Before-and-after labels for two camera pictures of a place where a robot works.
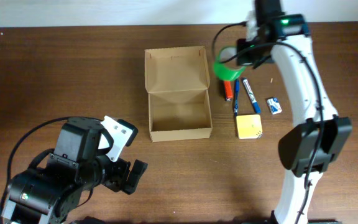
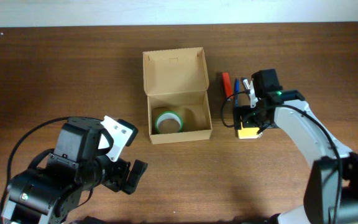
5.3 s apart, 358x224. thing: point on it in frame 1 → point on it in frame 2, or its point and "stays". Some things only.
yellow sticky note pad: (249, 126) stays
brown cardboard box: (177, 81) stays
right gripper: (248, 52) → (241, 116)
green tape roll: (224, 71) → (168, 114)
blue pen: (237, 89) stays
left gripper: (123, 175) stays
